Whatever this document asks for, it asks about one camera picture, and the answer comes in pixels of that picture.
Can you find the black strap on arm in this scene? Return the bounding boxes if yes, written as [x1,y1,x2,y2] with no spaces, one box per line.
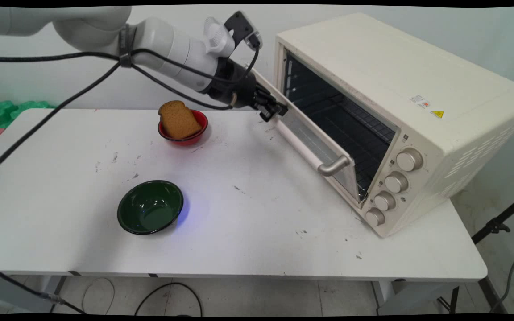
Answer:
[118,24,138,68]

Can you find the silver oven knob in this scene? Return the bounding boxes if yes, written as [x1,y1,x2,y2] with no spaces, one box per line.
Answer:
[365,207,386,227]
[384,171,409,194]
[374,191,397,212]
[396,148,424,172]

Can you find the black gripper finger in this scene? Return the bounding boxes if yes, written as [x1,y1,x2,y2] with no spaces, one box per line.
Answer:
[259,104,289,122]
[255,86,285,111]

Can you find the black floor cable loop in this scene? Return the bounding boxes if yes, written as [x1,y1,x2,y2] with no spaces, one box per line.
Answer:
[134,282,203,317]

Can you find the white table leg frame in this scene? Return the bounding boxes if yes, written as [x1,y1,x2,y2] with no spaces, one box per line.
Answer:
[375,280,460,316]

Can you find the short black camera cable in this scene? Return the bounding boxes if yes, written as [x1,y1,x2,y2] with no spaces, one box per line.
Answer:
[237,39,261,86]

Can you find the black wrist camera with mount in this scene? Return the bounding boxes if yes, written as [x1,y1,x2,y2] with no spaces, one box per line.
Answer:
[203,11,263,58]

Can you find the brown bread slice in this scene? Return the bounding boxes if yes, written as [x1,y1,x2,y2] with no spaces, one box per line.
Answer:
[158,100,203,140]

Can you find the dark green bowl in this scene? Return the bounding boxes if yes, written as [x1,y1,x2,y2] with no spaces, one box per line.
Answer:
[117,180,185,236]

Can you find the red bowl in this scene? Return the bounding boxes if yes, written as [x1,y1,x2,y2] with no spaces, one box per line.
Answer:
[158,109,209,147]

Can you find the black floor cable with connector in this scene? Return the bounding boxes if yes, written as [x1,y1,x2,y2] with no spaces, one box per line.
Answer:
[0,263,87,315]

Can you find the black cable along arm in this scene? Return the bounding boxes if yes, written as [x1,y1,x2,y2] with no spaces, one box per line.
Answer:
[0,48,236,85]
[0,62,234,173]

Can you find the cream toaster oven body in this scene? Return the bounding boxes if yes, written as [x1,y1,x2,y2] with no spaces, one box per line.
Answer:
[273,12,514,238]

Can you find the green plastic object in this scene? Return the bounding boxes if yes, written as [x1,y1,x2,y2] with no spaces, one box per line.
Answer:
[0,99,58,130]

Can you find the cream oven door with handle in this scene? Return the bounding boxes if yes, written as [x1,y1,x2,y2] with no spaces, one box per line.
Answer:
[252,69,361,204]

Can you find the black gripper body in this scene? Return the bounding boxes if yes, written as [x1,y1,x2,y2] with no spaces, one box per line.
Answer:
[203,57,258,110]

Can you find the black tripod stand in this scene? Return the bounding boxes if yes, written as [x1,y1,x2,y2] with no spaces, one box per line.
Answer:
[470,191,514,313]

